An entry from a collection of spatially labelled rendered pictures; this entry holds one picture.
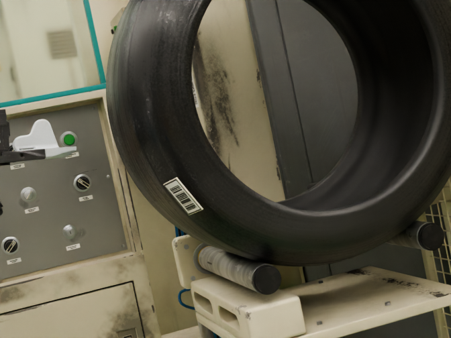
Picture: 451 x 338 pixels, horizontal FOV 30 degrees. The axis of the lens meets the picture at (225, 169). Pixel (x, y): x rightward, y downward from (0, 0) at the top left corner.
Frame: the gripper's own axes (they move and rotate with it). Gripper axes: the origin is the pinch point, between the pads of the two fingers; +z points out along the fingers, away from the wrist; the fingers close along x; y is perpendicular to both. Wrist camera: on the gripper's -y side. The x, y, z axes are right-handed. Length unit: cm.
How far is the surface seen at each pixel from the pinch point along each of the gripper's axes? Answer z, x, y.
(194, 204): 16.2, -11.5, -8.9
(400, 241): 52, -3, -19
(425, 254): 74, 28, -27
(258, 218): 25.4, -11.9, -11.9
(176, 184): 13.8, -11.1, -5.8
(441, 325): 76, 28, -42
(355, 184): 53, 15, -10
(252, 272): 24.7, -9.1, -20.0
